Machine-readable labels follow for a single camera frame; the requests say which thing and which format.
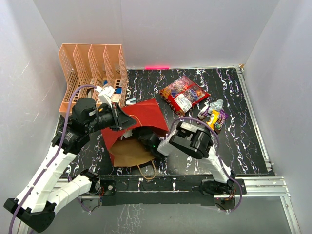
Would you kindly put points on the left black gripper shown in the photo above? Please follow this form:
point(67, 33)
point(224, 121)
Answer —
point(122, 120)

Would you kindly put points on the red paper bag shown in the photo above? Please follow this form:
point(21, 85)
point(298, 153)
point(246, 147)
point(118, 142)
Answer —
point(141, 147)

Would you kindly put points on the large red snack bag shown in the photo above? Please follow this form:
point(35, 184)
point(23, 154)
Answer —
point(183, 94)

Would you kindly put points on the small purple white candy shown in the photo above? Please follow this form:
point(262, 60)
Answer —
point(203, 113)

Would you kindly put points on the silver snack packet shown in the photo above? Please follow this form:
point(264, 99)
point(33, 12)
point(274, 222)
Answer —
point(217, 105)

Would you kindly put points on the purple candy bar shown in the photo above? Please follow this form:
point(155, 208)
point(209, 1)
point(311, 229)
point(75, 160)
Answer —
point(218, 125)

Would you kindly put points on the yellow snack packet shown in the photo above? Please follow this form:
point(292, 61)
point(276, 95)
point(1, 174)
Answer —
point(214, 117)

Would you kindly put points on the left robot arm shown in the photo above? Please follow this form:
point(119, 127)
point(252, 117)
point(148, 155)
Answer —
point(38, 204)

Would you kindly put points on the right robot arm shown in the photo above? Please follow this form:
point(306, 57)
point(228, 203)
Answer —
point(196, 142)

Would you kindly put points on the small blue white stapler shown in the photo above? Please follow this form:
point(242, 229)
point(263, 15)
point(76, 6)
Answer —
point(131, 101)

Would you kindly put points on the pink marker strip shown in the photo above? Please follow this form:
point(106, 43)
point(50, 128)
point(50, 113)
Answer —
point(157, 68)

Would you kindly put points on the orange plastic file organizer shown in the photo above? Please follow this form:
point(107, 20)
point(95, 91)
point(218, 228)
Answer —
point(96, 64)

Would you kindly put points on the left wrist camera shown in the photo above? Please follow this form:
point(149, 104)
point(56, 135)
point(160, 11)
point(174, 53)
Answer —
point(105, 93)

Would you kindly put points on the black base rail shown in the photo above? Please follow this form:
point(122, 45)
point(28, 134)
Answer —
point(164, 189)

